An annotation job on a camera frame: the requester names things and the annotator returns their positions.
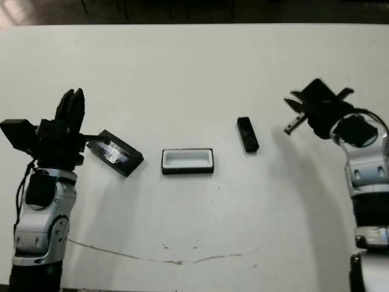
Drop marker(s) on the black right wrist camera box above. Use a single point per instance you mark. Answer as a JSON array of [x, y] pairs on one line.
[[317, 94]]

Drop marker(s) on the black box base white insert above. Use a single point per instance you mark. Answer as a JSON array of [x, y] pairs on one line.
[[165, 170]]

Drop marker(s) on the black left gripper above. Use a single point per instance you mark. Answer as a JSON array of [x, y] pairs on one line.
[[60, 146]]

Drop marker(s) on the slim black camera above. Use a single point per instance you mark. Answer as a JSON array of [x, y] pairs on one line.
[[248, 135]]

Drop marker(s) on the black box lid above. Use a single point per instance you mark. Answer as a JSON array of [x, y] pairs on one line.
[[115, 153]]

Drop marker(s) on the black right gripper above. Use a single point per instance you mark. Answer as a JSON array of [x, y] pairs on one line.
[[328, 121]]

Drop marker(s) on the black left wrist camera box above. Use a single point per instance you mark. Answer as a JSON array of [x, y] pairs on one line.
[[18, 134]]

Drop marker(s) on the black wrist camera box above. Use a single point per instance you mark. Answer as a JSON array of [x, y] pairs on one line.
[[18, 134], [317, 94]]

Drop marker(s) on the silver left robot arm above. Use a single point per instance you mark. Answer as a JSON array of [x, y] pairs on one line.
[[39, 219]]

